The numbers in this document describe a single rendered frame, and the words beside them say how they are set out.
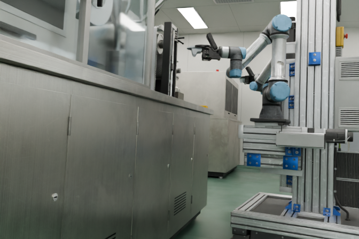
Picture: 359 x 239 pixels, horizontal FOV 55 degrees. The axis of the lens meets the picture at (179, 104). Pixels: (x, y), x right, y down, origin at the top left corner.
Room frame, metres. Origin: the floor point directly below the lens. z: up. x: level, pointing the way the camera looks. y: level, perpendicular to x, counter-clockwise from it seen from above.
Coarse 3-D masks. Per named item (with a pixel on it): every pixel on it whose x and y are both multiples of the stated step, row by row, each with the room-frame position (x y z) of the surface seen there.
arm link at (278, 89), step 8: (280, 16) 2.05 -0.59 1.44; (272, 24) 2.06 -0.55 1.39; (280, 24) 2.04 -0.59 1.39; (288, 24) 2.04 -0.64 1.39; (272, 32) 2.08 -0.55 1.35; (280, 32) 2.05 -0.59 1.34; (288, 32) 2.08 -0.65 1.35; (272, 40) 2.10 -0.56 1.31; (280, 40) 2.07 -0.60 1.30; (272, 48) 2.10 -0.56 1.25; (280, 48) 2.07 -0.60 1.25; (272, 56) 2.10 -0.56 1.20; (280, 56) 2.07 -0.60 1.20; (272, 64) 2.09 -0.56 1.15; (280, 64) 2.07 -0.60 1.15; (272, 72) 2.09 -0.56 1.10; (280, 72) 2.07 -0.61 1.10; (272, 80) 2.07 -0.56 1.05; (280, 80) 2.05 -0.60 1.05; (272, 88) 2.04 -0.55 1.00; (280, 88) 2.04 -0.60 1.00; (288, 88) 2.04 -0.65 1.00; (272, 96) 2.06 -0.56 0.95; (280, 96) 2.05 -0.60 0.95
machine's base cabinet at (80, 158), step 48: (0, 96) 0.77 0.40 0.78; (48, 96) 0.92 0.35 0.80; (96, 96) 1.16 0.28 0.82; (0, 144) 0.78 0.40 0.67; (48, 144) 0.94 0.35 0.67; (96, 144) 1.18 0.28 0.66; (144, 144) 1.58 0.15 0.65; (192, 144) 2.40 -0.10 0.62; (0, 192) 0.79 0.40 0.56; (48, 192) 0.95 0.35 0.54; (96, 192) 1.20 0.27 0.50; (144, 192) 1.61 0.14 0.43; (192, 192) 2.45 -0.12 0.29
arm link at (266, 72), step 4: (268, 64) 2.77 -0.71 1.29; (264, 68) 2.80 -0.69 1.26; (268, 68) 2.77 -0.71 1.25; (264, 72) 2.79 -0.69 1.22; (268, 72) 2.78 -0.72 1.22; (260, 76) 2.83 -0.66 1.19; (264, 76) 2.81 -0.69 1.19; (268, 76) 2.81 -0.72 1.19; (256, 80) 2.86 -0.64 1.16; (260, 80) 2.83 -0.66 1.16; (264, 80) 2.83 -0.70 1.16; (252, 84) 2.87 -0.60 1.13; (256, 84) 2.85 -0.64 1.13; (260, 84) 2.85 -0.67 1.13; (252, 88) 2.86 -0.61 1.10; (256, 88) 2.86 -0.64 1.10; (260, 88) 2.88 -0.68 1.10
